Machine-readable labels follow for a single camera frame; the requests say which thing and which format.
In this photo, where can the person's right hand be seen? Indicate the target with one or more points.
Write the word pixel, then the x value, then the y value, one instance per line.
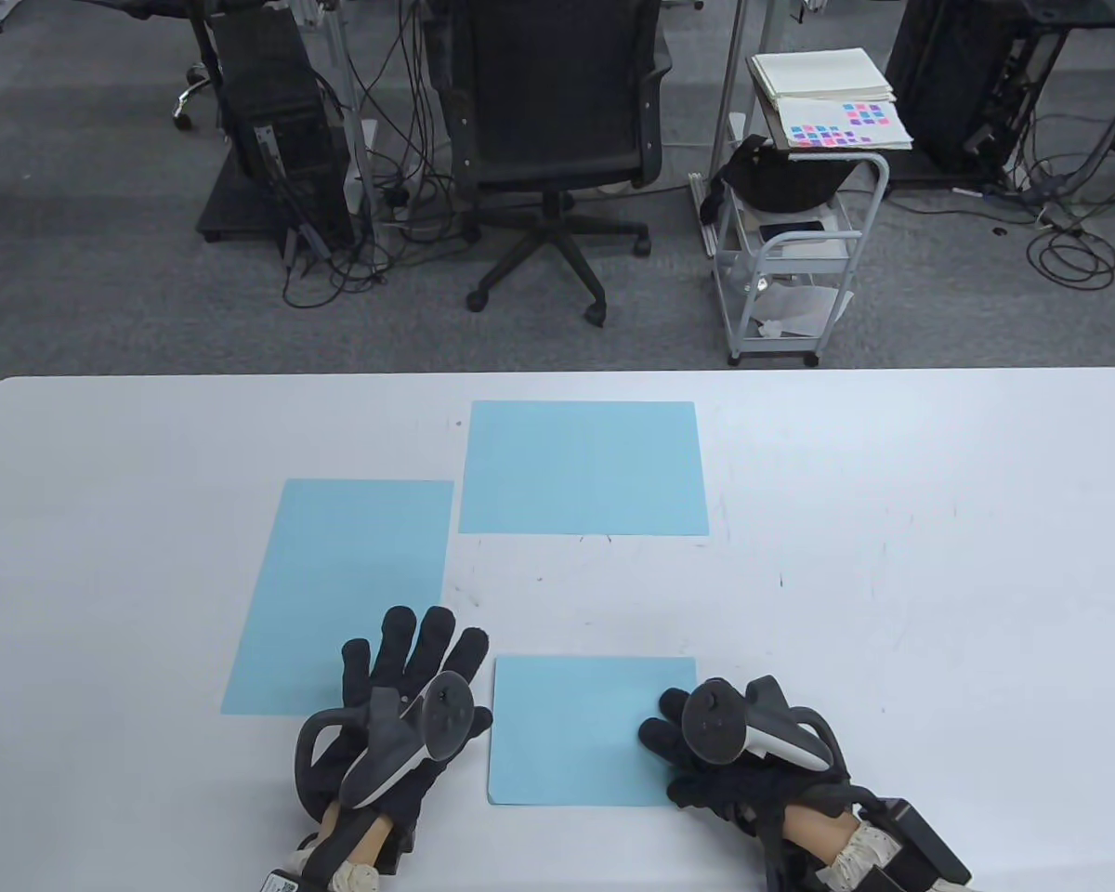
pixel 706 790

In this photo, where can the person's left hand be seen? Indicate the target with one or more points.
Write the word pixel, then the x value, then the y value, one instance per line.
pixel 409 650

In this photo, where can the light blue paper sheet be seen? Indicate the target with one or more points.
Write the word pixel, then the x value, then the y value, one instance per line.
pixel 567 734
pixel 334 576
pixel 581 469

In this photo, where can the person's left forearm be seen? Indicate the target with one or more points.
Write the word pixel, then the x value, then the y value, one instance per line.
pixel 372 827

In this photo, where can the crumpled white paper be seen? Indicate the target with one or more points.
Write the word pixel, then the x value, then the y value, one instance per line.
pixel 804 307

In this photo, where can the black wrist sensor box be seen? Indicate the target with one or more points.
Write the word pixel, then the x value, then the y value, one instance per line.
pixel 288 881
pixel 929 850

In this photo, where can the grey metal utility cart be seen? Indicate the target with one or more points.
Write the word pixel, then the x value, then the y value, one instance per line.
pixel 771 350

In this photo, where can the black floor platform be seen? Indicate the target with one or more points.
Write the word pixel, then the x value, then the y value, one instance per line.
pixel 228 214

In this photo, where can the black mesh office chair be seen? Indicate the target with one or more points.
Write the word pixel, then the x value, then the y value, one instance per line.
pixel 548 121

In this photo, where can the black computer tower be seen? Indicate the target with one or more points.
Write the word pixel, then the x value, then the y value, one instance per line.
pixel 279 111

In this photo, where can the black phone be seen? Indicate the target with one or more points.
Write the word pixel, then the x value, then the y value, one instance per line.
pixel 790 229

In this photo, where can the black bag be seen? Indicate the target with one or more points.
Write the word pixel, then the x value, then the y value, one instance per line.
pixel 780 181

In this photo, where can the chrome chair base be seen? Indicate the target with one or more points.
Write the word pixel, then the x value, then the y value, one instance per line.
pixel 190 93

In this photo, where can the grey metal desk leg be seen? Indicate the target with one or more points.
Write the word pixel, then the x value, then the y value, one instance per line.
pixel 729 65

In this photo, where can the white sheet with coloured stickers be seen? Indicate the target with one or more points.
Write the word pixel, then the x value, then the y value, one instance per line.
pixel 836 125

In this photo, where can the white paper pad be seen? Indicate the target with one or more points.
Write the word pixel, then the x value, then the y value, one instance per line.
pixel 818 74

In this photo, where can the black equipment cabinet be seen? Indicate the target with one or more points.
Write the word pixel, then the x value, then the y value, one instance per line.
pixel 948 84

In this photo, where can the black wrist camera block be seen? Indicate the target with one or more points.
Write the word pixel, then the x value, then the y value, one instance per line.
pixel 790 869

